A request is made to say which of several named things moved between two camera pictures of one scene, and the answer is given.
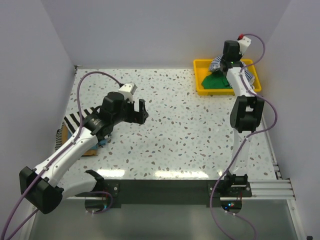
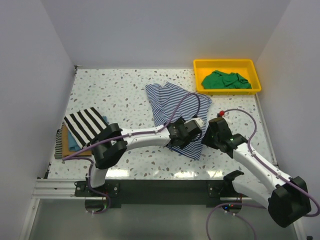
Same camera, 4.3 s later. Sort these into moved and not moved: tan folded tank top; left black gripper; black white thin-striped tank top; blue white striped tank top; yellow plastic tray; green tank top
Moved: blue white striped tank top; left black gripper
Not moved: black white thin-striped tank top; tan folded tank top; green tank top; yellow plastic tray
